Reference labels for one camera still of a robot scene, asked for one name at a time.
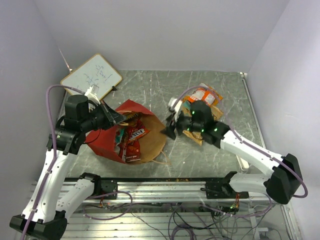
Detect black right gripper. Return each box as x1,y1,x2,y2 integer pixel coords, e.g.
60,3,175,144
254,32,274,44
160,108,204,140

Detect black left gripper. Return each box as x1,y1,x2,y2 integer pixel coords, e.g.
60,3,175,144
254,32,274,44
80,99,127,133

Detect red paper bag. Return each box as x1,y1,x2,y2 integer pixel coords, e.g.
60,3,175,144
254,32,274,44
85,99,166,166

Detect yellow chip bag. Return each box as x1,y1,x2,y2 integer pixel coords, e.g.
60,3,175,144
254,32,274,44
181,100,224,146

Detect orange chip bag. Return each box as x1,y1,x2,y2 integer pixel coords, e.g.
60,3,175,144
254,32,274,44
182,83,223,106

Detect orange cracker snack pack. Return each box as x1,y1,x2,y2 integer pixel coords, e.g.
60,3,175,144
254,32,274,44
187,88,216,106

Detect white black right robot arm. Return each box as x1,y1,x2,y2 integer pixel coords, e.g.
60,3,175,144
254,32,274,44
161,98,303,205

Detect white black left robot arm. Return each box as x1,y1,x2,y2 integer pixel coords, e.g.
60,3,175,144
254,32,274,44
9,94,126,240

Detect teal candy snack pack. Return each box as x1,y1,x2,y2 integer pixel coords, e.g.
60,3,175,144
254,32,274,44
114,128,125,153

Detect red foil snack pack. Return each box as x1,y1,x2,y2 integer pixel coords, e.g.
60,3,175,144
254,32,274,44
118,111,150,146

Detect white block on table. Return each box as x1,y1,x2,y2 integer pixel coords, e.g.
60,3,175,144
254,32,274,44
236,155,250,172

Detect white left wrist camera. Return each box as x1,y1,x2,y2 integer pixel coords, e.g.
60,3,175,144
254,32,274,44
84,84,101,105

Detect small whiteboard yellow frame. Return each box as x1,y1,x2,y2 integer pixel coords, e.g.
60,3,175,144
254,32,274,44
60,53,123,100

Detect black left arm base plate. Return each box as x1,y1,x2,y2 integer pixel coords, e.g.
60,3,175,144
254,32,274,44
72,177,119,200

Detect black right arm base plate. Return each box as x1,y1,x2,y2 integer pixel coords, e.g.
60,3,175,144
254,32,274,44
200,178,249,199

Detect aluminium rail frame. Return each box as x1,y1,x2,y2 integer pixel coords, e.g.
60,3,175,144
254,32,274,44
59,177,302,240

